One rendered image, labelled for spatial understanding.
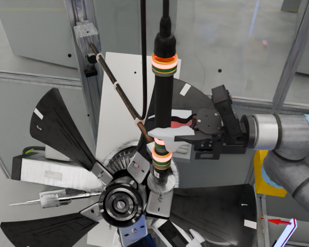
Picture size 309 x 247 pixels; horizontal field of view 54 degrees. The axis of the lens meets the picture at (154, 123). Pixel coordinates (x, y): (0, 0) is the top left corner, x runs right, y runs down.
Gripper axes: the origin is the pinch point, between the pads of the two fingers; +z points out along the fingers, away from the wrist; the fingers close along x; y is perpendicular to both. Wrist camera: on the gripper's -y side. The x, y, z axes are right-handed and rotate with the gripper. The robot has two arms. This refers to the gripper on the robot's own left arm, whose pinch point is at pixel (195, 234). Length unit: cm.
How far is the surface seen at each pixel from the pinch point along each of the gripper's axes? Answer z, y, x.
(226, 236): -3.7, -6.8, 1.7
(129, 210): 11.5, 12.5, -4.9
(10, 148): 137, 60, 74
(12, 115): 128, 46, 43
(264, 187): 9.1, -33.7, 19.3
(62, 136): 35.3, 20.6, -15.2
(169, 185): 9.5, 1.5, -10.9
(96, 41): 69, -2, -19
